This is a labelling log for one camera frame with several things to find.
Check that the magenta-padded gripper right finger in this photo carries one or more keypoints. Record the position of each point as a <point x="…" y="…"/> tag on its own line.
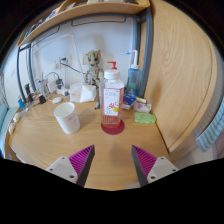
<point x="163" y="168"/>

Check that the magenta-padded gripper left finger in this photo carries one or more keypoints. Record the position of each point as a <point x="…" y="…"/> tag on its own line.
<point x="61" y="168"/>

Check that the clear drink bottle red label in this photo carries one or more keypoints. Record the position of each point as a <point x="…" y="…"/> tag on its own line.
<point x="112" y="100"/>

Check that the white paper cup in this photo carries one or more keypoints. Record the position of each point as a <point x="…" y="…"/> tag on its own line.
<point x="67" y="120"/>

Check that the green wipes packet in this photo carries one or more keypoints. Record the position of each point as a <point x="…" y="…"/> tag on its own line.
<point x="145" y="117"/>

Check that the teal striped towel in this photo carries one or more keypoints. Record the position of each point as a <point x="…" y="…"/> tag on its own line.
<point x="211" y="130"/>

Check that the flat round red coaster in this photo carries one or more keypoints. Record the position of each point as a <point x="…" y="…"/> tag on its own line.
<point x="113" y="130"/>

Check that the black power adapter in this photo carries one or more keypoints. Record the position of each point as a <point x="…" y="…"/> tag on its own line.
<point x="42" y="99"/>

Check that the small blue bottle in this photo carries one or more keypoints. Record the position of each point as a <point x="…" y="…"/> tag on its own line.
<point x="21" y="104"/>

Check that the small blue box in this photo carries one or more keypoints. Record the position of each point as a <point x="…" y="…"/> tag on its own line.
<point x="129" y="100"/>

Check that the white tissue pack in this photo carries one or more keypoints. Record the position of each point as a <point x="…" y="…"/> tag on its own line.
<point x="82" y="93"/>

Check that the teal pillow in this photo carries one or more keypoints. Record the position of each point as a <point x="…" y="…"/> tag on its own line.
<point x="3" y="116"/>

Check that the black electric shaver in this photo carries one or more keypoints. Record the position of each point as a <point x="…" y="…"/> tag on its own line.
<point x="28" y="93"/>

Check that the blue squeeze bottle white spout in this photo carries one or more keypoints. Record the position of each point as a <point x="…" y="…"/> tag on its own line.
<point x="134" y="80"/>

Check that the brown tree creature figurine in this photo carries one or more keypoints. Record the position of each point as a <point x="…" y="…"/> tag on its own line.
<point x="94" y="66"/>

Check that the white pump bottle red nozzle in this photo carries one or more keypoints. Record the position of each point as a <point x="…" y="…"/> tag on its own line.
<point x="112" y="65"/>

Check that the white desk lamp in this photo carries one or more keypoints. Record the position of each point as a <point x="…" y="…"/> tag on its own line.
<point x="78" y="53"/>

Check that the wooden shelf unit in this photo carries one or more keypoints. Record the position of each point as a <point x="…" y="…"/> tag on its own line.
<point x="100" y="10"/>

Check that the grey metal bed frame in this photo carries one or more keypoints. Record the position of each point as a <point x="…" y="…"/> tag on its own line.
<point x="148" y="50"/>

